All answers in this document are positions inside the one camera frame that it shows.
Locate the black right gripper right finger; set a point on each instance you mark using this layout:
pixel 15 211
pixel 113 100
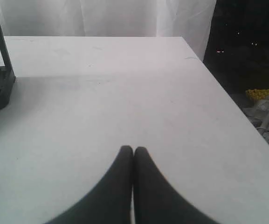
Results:
pixel 155 200

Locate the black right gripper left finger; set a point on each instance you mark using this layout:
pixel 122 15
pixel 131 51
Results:
pixel 109 202

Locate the yellow knobbly object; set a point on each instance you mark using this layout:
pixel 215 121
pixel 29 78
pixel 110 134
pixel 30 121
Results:
pixel 257 94

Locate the white backdrop curtain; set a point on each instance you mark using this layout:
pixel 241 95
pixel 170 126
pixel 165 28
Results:
pixel 189 19

